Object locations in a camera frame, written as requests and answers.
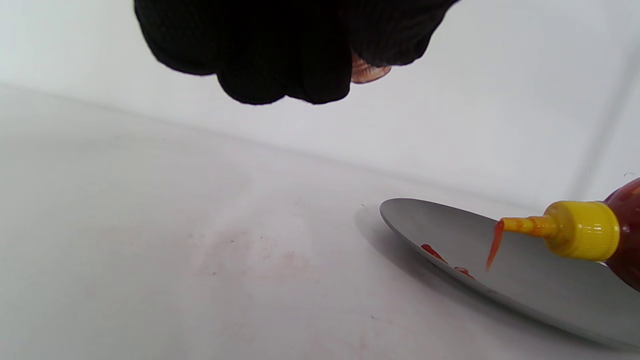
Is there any person's left hand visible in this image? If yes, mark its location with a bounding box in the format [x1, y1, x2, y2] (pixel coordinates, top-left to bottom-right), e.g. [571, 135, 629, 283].
[133, 0, 461, 106]

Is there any small clear orange cap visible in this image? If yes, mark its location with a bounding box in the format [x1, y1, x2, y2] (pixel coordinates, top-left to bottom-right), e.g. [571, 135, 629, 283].
[350, 50, 392, 84]

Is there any red ketchup bottle yellow cap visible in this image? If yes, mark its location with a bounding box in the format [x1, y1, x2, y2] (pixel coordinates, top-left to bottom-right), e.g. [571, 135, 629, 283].
[486, 177, 640, 293]

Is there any round grey plate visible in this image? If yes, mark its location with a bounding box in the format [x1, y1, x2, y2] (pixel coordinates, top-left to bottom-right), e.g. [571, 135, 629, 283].
[379, 198, 640, 350]

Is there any red ketchup zigzag pattern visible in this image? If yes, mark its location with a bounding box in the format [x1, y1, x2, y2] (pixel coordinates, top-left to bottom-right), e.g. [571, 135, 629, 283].
[420, 243, 476, 280]

